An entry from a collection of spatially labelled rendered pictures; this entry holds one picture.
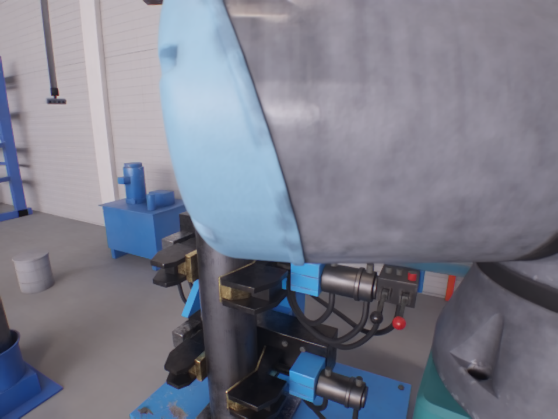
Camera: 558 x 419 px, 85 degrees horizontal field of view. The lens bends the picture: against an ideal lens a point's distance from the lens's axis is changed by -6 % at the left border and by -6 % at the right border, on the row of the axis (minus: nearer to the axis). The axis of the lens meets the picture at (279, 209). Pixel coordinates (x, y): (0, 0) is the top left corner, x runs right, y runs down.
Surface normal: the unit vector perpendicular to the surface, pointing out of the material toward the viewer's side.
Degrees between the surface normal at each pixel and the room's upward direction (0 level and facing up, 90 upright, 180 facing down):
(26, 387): 90
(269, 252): 139
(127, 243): 90
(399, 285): 90
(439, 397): 0
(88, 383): 0
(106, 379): 0
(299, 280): 90
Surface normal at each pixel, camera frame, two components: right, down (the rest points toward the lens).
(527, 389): -0.78, -0.19
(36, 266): 0.72, 0.18
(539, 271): -0.91, 0.11
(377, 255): 0.00, 0.90
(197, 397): 0.00, -0.97
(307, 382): -0.45, 0.23
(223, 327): -0.04, 0.25
